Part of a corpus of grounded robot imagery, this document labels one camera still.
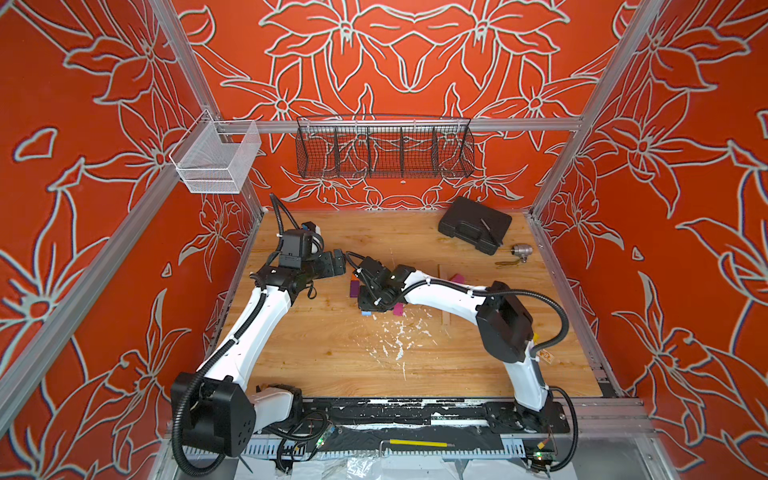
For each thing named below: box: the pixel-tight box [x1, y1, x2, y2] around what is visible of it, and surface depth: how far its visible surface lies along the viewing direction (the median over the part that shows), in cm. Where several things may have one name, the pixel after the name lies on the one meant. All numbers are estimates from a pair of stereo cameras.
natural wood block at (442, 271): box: [437, 264, 448, 279], surface depth 103 cm
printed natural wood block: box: [536, 349, 554, 364], surface depth 83 cm
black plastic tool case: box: [438, 198, 512, 255], surface depth 109 cm
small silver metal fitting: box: [510, 243, 533, 263], surface depth 106 cm
